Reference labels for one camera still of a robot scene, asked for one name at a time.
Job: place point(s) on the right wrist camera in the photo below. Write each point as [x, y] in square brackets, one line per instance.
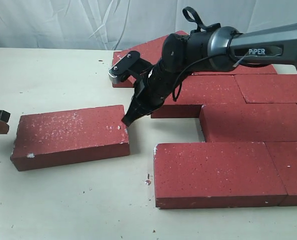
[141, 67]

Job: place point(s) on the red brick back left base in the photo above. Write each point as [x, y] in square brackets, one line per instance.
[121, 70]

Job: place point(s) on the red brick right second row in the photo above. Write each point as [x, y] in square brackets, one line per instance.
[268, 88]

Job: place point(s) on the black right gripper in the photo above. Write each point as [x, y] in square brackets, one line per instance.
[151, 92]

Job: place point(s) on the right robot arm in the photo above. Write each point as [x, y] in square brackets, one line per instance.
[212, 48]

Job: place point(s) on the red brick stacked top back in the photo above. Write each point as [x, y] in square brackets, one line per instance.
[150, 51]

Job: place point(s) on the white backdrop cloth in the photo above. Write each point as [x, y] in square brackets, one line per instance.
[121, 24]

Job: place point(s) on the red brick base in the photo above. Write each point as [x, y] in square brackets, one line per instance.
[242, 70]
[121, 70]

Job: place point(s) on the red brick back right base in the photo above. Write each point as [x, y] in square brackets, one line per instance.
[242, 70]

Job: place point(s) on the red brick middle row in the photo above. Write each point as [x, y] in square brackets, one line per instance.
[260, 122]

